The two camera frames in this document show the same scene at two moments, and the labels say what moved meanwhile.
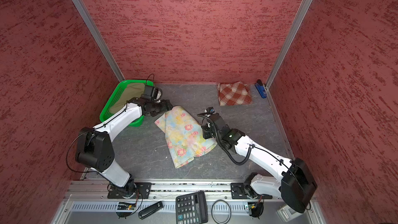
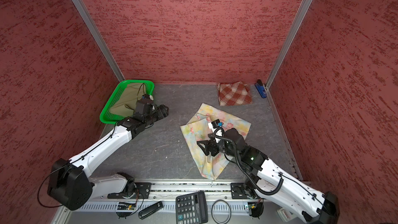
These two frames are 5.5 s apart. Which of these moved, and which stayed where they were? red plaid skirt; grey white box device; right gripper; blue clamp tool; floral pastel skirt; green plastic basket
Moved: floral pastel skirt; right gripper
Stayed: green plastic basket; blue clamp tool; grey white box device; red plaid skirt
